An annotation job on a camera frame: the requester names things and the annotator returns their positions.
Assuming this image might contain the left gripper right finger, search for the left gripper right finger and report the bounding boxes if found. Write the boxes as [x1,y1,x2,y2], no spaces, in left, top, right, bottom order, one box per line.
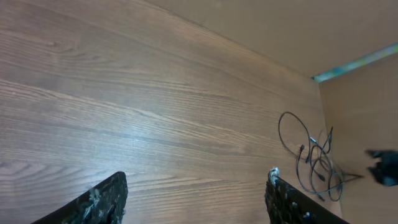
[264,167,348,224]

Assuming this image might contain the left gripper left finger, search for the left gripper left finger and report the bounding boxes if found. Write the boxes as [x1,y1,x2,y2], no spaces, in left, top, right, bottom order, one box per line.
[33,171,128,224]

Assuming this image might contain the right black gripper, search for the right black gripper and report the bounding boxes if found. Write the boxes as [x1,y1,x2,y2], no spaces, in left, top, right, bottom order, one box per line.
[366,149,397,186]

